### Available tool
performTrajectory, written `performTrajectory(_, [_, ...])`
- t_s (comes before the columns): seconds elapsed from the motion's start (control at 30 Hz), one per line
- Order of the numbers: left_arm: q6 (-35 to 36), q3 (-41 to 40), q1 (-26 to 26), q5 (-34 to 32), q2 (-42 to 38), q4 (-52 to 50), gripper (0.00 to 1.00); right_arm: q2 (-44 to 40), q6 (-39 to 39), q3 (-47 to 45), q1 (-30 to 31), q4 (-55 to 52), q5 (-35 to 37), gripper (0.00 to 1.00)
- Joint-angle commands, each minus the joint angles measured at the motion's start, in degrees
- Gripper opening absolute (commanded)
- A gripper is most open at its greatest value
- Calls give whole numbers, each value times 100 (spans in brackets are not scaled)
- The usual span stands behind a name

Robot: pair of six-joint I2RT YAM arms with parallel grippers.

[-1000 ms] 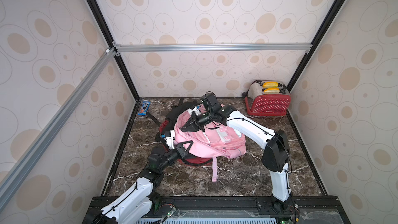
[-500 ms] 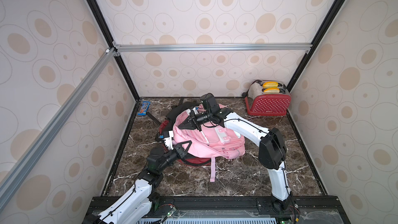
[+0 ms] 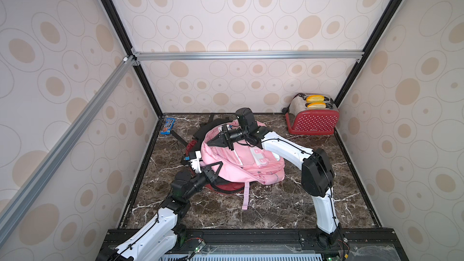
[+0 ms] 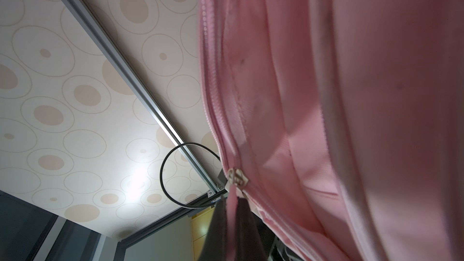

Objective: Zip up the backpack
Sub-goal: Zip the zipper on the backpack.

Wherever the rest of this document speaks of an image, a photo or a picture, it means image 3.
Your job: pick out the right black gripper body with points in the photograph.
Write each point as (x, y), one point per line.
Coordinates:
(226, 136)

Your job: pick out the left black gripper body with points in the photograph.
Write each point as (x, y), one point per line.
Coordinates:
(203, 179)

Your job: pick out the black backpack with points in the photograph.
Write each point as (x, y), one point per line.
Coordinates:
(199, 133)

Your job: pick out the red backpack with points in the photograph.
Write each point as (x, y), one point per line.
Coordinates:
(220, 185)

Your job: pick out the pink backpack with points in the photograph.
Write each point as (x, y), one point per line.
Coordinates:
(244, 164)

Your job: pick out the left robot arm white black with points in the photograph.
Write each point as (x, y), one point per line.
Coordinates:
(159, 217)

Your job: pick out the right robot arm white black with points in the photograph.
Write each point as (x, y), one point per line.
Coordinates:
(317, 174)

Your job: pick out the blue candy packet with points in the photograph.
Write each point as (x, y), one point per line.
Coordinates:
(167, 126)

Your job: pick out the red polka dot toaster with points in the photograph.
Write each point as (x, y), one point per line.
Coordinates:
(303, 121)

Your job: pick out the rear yellow toast slice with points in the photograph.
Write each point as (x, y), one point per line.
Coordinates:
(315, 98)

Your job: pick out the yellow toast slice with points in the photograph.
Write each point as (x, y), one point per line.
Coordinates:
(315, 98)
(316, 105)

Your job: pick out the front yellow toast slice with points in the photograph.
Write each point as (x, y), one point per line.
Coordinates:
(316, 105)

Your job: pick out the horizontal aluminium bar rear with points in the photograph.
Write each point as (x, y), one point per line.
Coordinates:
(246, 55)

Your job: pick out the diagonal aluminium bar left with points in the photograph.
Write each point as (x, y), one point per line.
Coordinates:
(23, 200)

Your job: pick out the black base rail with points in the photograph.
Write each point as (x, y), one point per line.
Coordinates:
(375, 244)

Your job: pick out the black frame post left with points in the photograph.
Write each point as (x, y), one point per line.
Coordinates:
(122, 35)

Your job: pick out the black frame post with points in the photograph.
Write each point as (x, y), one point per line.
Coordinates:
(384, 21)
(122, 35)

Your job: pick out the black frame post right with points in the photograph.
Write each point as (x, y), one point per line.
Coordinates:
(384, 21)

